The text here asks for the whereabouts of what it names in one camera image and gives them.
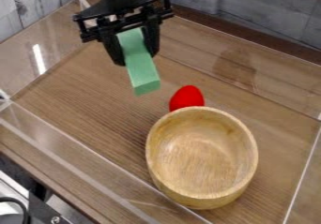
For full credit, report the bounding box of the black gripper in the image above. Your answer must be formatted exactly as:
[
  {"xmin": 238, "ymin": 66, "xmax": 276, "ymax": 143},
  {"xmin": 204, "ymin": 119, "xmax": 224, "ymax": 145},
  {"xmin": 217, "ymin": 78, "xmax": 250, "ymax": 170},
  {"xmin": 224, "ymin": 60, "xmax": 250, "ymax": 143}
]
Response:
[{"xmin": 72, "ymin": 0, "xmax": 173, "ymax": 67}]

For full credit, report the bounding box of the black cable lower left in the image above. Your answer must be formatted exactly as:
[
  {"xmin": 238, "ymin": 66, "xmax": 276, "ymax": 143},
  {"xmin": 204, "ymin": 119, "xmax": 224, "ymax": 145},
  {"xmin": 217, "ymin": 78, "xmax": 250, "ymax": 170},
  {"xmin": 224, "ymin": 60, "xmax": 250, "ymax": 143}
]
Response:
[{"xmin": 0, "ymin": 196, "xmax": 31, "ymax": 224}]

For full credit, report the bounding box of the red egg-shaped ball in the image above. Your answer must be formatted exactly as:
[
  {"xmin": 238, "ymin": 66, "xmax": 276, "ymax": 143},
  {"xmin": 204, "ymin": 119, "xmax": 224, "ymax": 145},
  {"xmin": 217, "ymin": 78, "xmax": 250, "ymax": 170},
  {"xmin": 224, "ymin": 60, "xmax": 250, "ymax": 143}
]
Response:
[{"xmin": 170, "ymin": 85, "xmax": 205, "ymax": 112}]

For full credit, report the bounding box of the light wooden bowl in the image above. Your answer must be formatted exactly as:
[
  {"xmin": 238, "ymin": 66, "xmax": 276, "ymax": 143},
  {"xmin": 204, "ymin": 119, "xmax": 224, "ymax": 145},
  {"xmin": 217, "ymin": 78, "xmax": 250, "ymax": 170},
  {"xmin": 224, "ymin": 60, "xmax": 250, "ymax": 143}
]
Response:
[{"xmin": 146, "ymin": 107, "xmax": 258, "ymax": 210}]

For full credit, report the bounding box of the clear acrylic corner bracket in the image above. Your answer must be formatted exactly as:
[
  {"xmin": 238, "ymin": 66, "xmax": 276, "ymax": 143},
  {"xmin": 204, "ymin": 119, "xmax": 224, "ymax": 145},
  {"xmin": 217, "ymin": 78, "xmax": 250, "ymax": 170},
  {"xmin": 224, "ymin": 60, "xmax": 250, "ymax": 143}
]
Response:
[{"xmin": 79, "ymin": 0, "xmax": 91, "ymax": 10}]

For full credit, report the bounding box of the black metal mount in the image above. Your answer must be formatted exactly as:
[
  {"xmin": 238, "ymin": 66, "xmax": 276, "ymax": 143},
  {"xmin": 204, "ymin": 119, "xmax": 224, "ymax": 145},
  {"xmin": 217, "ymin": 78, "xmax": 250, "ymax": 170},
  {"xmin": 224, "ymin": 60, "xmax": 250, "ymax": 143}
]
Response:
[{"xmin": 28, "ymin": 194, "xmax": 71, "ymax": 224}]

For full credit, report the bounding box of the green rectangular block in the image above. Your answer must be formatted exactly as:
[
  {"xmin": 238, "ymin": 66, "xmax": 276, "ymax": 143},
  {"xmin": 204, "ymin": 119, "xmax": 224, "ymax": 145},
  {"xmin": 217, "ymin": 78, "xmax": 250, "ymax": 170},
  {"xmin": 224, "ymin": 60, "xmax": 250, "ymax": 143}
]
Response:
[{"xmin": 118, "ymin": 28, "xmax": 161, "ymax": 96}]

